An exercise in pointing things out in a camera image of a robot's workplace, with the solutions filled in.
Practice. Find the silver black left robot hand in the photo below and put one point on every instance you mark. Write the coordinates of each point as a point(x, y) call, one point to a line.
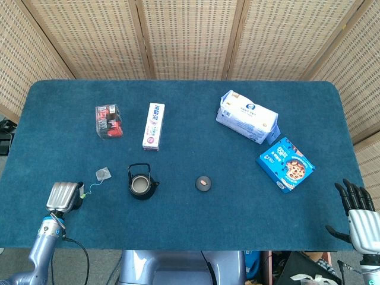
point(60, 197)

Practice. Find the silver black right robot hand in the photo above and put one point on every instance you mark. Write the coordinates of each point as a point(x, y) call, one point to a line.
point(363, 225)

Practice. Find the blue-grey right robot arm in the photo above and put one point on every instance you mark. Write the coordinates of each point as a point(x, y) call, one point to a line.
point(371, 270)

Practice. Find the black cloth with white ribbon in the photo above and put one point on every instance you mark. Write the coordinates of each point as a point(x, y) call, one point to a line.
point(300, 264)

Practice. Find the black equipment on floor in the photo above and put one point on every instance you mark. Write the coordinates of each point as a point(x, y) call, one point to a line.
point(5, 142)

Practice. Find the clear box of red capsules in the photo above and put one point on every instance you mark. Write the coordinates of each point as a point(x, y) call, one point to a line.
point(109, 121)

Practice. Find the blue cookie box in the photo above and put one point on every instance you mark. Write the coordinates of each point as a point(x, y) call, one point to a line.
point(285, 166)

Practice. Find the white pink toothpaste box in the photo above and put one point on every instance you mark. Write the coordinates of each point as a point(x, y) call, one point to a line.
point(153, 127)

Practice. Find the blue packet on floor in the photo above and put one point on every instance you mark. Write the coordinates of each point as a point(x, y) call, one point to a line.
point(252, 264)

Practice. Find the blue felt table cover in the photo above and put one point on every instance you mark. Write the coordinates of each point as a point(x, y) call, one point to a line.
point(190, 219)

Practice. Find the blue-grey robot torso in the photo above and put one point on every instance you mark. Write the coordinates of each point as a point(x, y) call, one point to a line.
point(178, 267)

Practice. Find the black lid with orange knob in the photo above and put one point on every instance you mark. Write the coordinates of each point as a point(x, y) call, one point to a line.
point(202, 187)

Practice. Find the white blue tissue pack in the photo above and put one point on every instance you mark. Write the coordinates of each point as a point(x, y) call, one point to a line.
point(249, 118)

